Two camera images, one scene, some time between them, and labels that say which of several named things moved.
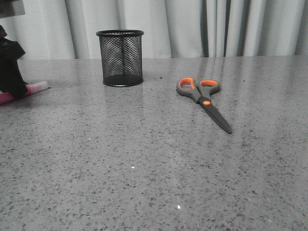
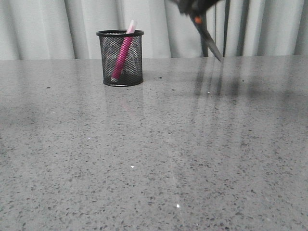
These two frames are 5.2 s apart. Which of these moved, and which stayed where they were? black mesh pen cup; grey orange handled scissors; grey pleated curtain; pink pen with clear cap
Moved: grey orange handled scissors; pink pen with clear cap
Stayed: black mesh pen cup; grey pleated curtain
